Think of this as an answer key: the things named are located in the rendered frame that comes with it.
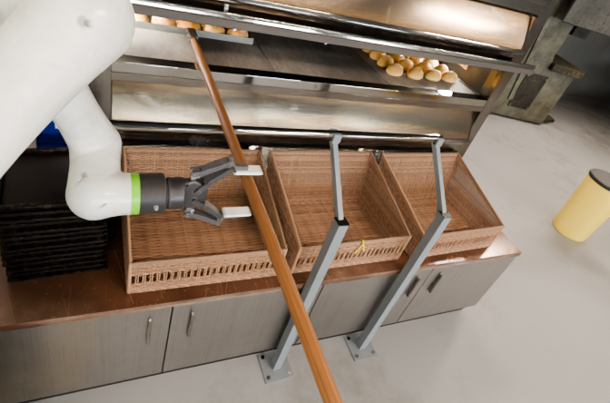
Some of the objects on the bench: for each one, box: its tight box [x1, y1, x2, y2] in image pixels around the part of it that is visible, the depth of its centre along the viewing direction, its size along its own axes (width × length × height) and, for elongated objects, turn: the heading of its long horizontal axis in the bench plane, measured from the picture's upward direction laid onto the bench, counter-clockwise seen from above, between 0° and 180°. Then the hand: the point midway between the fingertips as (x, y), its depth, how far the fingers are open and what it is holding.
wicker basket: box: [370, 152, 505, 258], centre depth 215 cm, size 49×56×28 cm
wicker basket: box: [121, 146, 288, 294], centre depth 160 cm, size 49×56×28 cm
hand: (250, 191), depth 104 cm, fingers open, 13 cm apart
